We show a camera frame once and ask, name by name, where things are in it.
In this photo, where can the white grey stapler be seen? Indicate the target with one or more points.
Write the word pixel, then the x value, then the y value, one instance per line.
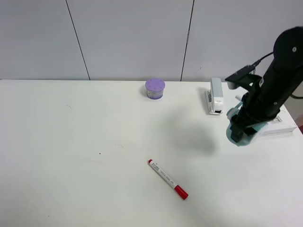
pixel 214 97

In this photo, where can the red white marker pen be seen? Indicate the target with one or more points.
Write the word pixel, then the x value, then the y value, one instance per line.
pixel 168 179

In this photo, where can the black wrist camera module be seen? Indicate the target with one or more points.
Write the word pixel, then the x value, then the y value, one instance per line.
pixel 243 78

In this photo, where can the teal crank pencil sharpener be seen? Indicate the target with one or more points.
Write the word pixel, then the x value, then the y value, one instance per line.
pixel 242 129

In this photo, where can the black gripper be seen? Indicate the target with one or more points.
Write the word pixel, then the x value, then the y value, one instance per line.
pixel 263 104

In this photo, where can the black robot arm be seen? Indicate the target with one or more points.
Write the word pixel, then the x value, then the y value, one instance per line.
pixel 287 64

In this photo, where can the purple lidded round container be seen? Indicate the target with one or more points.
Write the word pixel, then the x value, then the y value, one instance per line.
pixel 154 88

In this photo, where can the white flat cardboard box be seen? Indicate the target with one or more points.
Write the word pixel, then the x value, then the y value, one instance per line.
pixel 281 124

